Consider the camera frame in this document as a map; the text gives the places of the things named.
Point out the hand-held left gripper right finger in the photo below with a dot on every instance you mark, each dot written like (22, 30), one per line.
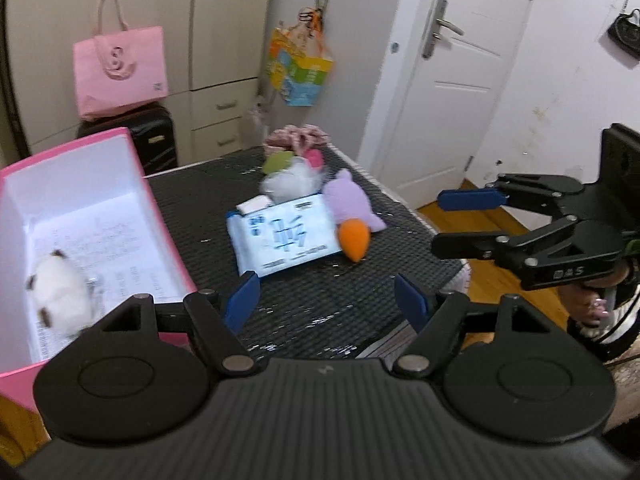
(410, 302)

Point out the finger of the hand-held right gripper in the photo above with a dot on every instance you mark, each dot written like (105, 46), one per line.
(470, 199)
(465, 246)

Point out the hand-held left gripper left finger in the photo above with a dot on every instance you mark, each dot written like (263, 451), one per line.
(242, 300)

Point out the orange makeup sponge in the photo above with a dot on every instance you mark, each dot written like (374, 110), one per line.
(354, 240)

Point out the pink cardboard box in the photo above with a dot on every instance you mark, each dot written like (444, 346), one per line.
(165, 240)

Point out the purple plush toy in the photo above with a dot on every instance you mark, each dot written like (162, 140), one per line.
(347, 200)

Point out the white fluffy plush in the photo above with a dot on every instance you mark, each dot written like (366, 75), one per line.
(292, 182)

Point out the green makeup sponge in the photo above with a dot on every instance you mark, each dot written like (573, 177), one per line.
(276, 162)

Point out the white brown plush toy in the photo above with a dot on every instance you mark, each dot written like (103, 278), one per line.
(60, 292)

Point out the person's right hand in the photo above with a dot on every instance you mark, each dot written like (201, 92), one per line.
(582, 306)

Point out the wet wipes pack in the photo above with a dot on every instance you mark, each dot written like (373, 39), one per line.
(285, 237)

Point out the white door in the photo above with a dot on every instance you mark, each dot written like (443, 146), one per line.
(450, 120)

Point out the black honeycomb table mat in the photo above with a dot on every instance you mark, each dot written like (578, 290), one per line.
(210, 200)

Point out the printed paper sheet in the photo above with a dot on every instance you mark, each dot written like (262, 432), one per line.
(130, 260)

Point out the black hanging bag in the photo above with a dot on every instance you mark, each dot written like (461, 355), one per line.
(627, 35)

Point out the pink floral cloth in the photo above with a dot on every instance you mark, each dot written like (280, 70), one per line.
(295, 136)

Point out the black suitcase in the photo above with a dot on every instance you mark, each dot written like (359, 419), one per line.
(155, 135)

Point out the colourful paper gift bag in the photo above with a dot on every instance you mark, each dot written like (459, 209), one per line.
(300, 72)

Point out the pink tote bag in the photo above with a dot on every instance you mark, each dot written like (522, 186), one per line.
(120, 75)

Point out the beige wooden wardrobe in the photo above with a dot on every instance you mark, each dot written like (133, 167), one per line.
(220, 35)

